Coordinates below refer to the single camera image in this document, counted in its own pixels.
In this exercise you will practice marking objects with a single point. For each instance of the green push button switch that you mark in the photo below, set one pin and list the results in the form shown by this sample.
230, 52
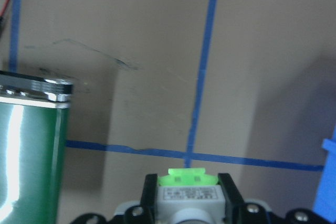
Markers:
191, 197

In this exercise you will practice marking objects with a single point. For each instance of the blue plastic bin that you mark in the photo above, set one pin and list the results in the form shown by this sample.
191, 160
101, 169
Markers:
326, 182

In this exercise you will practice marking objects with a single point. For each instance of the green belt conveyor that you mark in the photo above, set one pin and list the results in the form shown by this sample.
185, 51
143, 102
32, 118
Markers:
26, 155

